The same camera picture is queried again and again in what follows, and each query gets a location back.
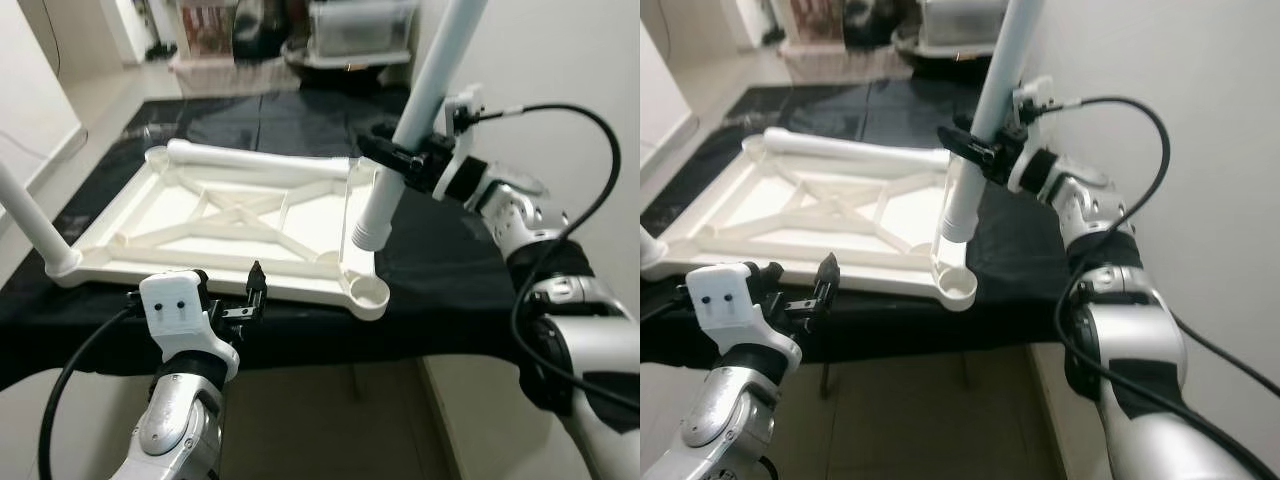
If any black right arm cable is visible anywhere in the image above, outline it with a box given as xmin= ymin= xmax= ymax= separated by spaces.
xmin=475 ymin=100 xmax=641 ymax=413
xmin=1045 ymin=95 xmax=1280 ymax=480

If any white plastic table leg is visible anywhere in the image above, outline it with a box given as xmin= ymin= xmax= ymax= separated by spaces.
xmin=938 ymin=0 xmax=1048 ymax=244
xmin=0 ymin=160 xmax=83 ymax=279
xmin=763 ymin=126 xmax=953 ymax=173
xmin=165 ymin=138 xmax=356 ymax=186
xmin=350 ymin=0 xmax=491 ymax=253

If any black bag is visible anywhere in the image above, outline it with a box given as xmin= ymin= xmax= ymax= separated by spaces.
xmin=840 ymin=0 xmax=906 ymax=49
xmin=232 ymin=0 xmax=291 ymax=61

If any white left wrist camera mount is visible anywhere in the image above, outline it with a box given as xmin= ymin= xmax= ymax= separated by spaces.
xmin=685 ymin=262 xmax=801 ymax=376
xmin=138 ymin=270 xmax=241 ymax=381

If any clear plastic storage container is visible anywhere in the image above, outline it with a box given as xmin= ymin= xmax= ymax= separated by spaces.
xmin=305 ymin=0 xmax=421 ymax=66
xmin=915 ymin=0 xmax=1016 ymax=56

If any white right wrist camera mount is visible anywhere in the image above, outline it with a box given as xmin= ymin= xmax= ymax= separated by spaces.
xmin=1008 ymin=75 xmax=1056 ymax=191
xmin=432 ymin=85 xmax=486 ymax=196

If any white plastic table top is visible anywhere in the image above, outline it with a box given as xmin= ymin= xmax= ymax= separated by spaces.
xmin=640 ymin=130 xmax=979 ymax=313
xmin=45 ymin=145 xmax=393 ymax=321

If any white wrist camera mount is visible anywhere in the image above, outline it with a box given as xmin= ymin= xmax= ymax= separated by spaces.
xmin=432 ymin=85 xmax=486 ymax=196
xmin=1008 ymin=75 xmax=1056 ymax=191
xmin=685 ymin=262 xmax=801 ymax=376
xmin=138 ymin=270 xmax=241 ymax=381

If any black plastic table cover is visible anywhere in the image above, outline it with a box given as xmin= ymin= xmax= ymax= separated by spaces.
xmin=640 ymin=78 xmax=1101 ymax=366
xmin=0 ymin=88 xmax=641 ymax=391

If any beige patterned bench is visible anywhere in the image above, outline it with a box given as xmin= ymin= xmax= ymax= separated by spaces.
xmin=780 ymin=42 xmax=911 ymax=83
xmin=170 ymin=50 xmax=301 ymax=96

